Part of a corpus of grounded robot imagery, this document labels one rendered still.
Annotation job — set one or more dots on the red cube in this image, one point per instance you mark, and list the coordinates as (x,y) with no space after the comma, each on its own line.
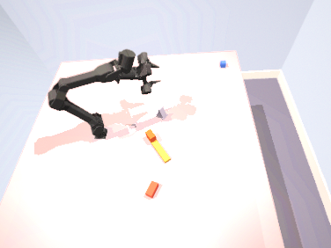
(152,189)

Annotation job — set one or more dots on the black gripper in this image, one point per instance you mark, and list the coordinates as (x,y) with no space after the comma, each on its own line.
(146,87)

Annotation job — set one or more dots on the yellow bar with orange block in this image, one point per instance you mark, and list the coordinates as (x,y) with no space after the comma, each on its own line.
(152,138)

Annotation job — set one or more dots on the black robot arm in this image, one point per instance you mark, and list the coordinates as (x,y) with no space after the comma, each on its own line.
(103,73)

